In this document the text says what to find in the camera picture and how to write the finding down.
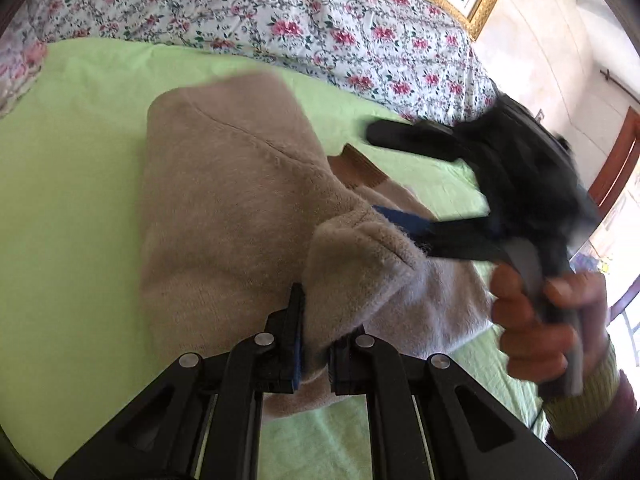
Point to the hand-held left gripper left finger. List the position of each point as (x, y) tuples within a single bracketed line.
[(297, 360)]

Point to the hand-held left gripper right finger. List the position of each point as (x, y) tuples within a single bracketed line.
[(345, 367)]

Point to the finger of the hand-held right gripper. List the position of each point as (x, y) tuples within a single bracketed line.
[(450, 240), (415, 137)]

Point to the beige knit sweater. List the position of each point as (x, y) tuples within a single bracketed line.
[(225, 210)]

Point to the person's right forearm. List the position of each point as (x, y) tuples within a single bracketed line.
[(600, 410)]

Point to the person's right hand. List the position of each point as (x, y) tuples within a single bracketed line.
[(525, 340)]

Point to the brown wooden door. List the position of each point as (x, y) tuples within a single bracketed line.
[(617, 160)]

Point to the gold framed picture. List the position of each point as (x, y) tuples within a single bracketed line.
[(480, 15)]

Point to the white floral quilt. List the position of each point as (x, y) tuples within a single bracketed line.
[(250, 10)]

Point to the green bed sheet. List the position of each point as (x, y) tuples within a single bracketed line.
[(65, 210)]

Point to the pastel floral ruffled pillow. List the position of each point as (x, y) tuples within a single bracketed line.
[(20, 70)]

